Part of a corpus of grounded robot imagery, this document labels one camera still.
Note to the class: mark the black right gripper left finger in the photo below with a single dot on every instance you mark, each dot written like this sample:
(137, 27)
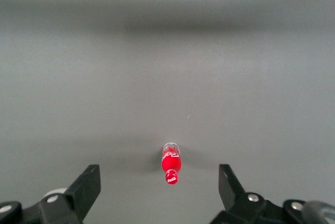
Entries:
(83, 190)

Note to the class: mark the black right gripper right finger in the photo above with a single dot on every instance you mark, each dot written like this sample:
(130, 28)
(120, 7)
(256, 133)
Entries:
(231, 192)

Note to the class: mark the red cola bottle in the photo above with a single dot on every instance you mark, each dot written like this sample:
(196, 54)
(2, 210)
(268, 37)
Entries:
(171, 162)

